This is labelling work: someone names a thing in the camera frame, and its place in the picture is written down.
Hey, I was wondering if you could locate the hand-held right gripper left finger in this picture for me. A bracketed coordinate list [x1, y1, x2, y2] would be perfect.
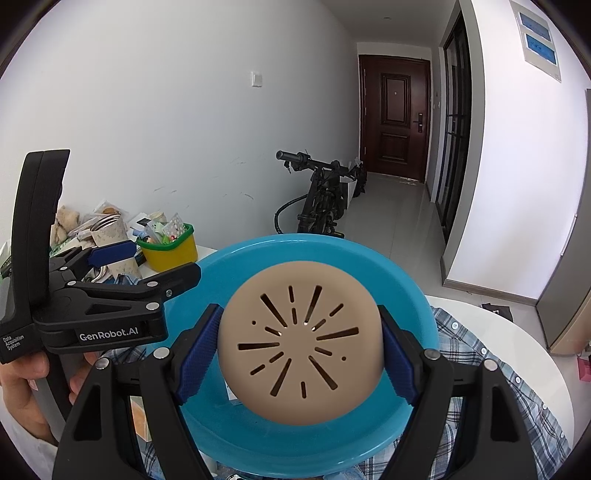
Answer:
[52, 303, 227, 480]

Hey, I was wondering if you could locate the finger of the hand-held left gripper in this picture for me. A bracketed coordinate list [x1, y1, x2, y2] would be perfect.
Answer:
[48, 239, 138, 283]
[65, 262, 202, 315]

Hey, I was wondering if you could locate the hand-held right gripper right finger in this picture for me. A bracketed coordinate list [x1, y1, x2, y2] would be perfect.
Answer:
[376, 305, 539, 480]

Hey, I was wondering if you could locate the blue plastic basin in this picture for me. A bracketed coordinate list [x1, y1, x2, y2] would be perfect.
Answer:
[159, 233, 439, 476]

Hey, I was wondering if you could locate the beige slotted round disc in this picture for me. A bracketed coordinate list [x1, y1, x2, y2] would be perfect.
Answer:
[217, 261, 386, 425]

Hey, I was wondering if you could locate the person's left hand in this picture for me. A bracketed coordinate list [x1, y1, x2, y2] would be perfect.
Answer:
[0, 351, 100, 445]

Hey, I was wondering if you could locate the beige speckled cup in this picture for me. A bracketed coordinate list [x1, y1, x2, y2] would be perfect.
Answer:
[88, 215, 140, 278]

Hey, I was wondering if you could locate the yellow green plastic bucket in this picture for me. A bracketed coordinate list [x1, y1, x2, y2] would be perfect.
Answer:
[137, 223, 198, 273]

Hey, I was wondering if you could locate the beige plush toy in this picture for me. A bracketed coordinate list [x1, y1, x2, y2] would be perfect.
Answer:
[51, 205, 84, 245]

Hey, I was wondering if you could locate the black item on floor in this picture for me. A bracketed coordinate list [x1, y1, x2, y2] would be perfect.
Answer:
[481, 302, 515, 321]

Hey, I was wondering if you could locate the blue plaid shirt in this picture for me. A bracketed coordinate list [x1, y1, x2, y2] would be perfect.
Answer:
[99, 305, 574, 480]

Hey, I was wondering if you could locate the black electric scooter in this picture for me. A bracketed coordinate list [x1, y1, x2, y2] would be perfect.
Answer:
[276, 150, 368, 238]

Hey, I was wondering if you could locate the beige grey refrigerator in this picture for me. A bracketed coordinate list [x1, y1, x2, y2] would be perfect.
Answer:
[536, 88, 591, 356]

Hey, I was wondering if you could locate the black framed glass door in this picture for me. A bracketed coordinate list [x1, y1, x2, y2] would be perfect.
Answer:
[436, 9, 474, 245]

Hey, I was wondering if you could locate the dark brown entrance door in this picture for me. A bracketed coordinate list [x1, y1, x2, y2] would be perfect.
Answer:
[359, 54, 432, 183]

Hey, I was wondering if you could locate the white blue wall panel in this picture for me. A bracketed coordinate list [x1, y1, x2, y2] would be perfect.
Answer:
[512, 0, 562, 84]

